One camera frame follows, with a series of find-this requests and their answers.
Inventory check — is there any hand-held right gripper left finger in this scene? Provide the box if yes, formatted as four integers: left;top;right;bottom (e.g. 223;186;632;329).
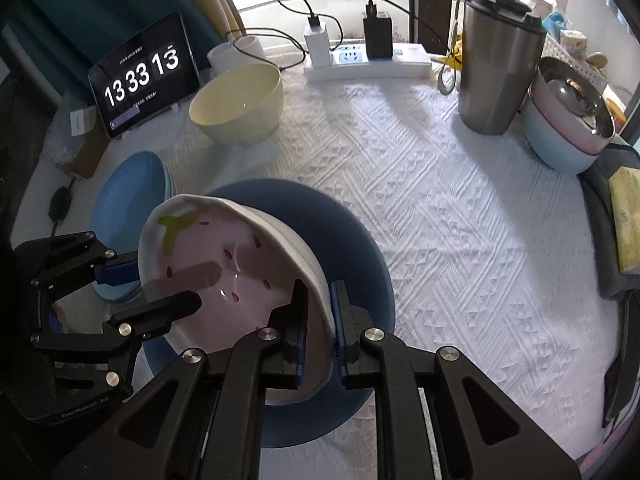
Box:
52;280;311;480

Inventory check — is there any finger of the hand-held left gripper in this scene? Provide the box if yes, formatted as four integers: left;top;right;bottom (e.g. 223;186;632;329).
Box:
12;231;139;306
30;290;202;386

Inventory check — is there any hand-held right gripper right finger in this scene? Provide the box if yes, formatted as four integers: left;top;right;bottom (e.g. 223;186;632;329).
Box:
329;280;583;480

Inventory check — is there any large light blue plate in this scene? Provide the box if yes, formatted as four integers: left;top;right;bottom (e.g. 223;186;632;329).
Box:
90;151;173;303

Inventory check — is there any dark blue bowl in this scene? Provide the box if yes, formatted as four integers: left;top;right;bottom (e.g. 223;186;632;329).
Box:
142;178;396;448

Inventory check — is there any pink strawberry pattern bowl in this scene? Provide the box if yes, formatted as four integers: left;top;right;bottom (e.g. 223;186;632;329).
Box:
137;195;336;406

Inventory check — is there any cream yellow bowl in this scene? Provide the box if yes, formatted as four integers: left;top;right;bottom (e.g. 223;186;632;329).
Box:
189;63;284;147

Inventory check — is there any black round puck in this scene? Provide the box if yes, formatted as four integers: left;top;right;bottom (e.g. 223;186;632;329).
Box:
50;186;73;221

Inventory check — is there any cardboard box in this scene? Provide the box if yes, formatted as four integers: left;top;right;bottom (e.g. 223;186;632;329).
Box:
55;105;108;178

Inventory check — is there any clear plastic bag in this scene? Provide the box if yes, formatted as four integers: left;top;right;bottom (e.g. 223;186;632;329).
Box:
42;92;96;161

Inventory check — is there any black tablet clock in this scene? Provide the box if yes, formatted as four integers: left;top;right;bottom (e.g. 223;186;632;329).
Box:
88;12;202;140

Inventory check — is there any white power strip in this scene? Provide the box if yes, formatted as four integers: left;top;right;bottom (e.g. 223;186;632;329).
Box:
304;44;433;83

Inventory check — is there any teal curtain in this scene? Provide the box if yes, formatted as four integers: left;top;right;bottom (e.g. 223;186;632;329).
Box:
10;0;221;76

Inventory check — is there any white charger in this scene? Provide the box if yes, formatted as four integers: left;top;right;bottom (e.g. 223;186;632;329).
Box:
305;15;333;67

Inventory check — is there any grey folded towel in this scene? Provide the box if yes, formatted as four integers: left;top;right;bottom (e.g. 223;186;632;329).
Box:
580;142;640;301

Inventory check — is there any black charger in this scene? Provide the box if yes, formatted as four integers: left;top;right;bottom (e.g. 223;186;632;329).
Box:
363;7;394;59

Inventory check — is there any pale pink bowl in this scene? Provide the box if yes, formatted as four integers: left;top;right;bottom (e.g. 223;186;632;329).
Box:
530;82;613;157

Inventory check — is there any steel tumbler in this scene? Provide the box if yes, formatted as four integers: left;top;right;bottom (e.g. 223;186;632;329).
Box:
436;0;547;136

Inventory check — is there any yellow tissue pack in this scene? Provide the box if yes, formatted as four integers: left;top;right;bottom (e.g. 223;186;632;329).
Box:
608;167;640;276

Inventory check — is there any steel bowl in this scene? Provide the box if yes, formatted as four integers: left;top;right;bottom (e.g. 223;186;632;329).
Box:
537;56;616;140

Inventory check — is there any yellow tin can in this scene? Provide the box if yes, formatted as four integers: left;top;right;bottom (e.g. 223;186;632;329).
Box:
604;87;629;122

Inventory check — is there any white plastic basket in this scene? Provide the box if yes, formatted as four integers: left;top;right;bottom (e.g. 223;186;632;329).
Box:
542;35;613;86

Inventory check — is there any small printed carton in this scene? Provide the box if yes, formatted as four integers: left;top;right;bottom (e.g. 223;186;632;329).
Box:
559;30;588;61

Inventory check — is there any blue plastic bag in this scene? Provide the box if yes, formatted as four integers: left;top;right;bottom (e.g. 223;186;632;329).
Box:
542;11;568;36

